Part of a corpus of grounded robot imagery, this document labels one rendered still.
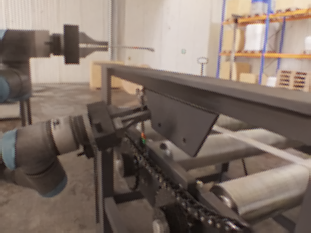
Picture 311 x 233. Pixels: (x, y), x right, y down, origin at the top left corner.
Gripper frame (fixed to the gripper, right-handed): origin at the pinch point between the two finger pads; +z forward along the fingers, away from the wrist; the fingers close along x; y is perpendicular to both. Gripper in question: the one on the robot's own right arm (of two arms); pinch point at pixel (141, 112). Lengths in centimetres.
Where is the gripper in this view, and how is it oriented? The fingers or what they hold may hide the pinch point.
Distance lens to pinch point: 57.5
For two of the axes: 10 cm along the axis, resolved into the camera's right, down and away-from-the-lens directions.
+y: -0.6, -7.5, -6.5
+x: -3.4, -6.0, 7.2
